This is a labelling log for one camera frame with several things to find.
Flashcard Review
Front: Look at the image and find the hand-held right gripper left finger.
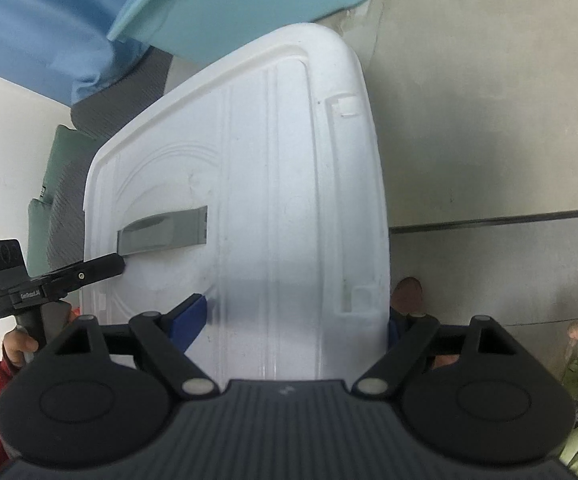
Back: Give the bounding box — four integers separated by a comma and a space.
49, 294, 222, 402

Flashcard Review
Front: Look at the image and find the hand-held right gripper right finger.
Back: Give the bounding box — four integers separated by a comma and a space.
353, 307, 536, 402

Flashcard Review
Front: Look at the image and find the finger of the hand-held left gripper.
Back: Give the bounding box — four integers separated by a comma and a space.
78, 253, 126, 287

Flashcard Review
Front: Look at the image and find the white plastic bin lid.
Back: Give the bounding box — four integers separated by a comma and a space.
79, 22, 392, 386

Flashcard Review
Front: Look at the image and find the light blue storage bin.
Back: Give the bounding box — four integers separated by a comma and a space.
106, 0, 372, 57

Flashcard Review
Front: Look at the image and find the person's left forearm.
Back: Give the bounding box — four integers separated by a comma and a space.
0, 357, 26, 462

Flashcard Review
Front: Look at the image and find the grey stone desktop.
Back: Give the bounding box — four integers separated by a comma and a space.
314, 0, 578, 235

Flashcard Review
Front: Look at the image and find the person's left hand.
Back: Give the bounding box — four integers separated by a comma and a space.
2, 326, 40, 365

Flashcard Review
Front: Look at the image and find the grey upholstered chair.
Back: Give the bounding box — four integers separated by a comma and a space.
45, 45, 176, 283

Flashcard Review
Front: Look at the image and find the blue curtain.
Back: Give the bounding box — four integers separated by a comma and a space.
0, 0, 170, 107

